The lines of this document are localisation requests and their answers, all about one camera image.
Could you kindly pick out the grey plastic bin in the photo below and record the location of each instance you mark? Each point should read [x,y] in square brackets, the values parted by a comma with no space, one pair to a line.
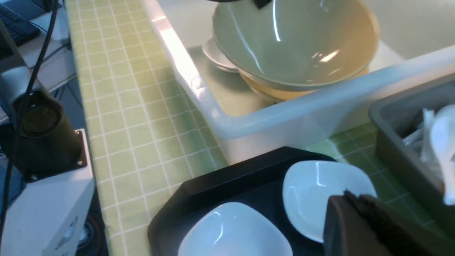
[396,117]

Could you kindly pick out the white square dish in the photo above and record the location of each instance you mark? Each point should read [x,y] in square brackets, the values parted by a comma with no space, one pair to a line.
[307,186]
[234,229]

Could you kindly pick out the large white plastic tub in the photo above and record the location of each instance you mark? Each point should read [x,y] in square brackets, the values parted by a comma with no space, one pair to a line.
[416,45]

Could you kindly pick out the black serving tray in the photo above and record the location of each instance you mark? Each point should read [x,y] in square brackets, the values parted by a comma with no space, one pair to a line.
[256,182]

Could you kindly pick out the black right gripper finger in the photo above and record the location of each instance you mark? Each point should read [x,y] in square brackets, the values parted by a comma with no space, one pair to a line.
[364,226]

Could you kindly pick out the green checkered tablecloth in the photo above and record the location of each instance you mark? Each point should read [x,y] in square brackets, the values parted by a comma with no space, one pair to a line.
[146,138]

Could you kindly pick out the tan bowl in tub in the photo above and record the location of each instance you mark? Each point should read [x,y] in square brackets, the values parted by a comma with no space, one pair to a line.
[274,96]

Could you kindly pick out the white soup spoon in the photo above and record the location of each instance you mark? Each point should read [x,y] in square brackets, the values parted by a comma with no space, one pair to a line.
[442,140]

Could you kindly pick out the white base cabinet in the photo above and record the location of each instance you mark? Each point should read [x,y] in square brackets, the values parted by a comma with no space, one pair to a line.
[47,218]

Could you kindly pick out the black keyboard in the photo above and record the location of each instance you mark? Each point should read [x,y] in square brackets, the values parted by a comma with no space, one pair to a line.
[20,30]

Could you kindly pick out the white dish in tub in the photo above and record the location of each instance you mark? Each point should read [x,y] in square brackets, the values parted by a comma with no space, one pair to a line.
[217,58]

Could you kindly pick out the tan noodle bowl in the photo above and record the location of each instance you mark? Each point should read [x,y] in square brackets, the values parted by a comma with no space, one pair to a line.
[297,45]

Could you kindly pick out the black robot base cylinder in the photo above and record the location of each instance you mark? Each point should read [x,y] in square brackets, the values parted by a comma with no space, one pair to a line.
[48,144]

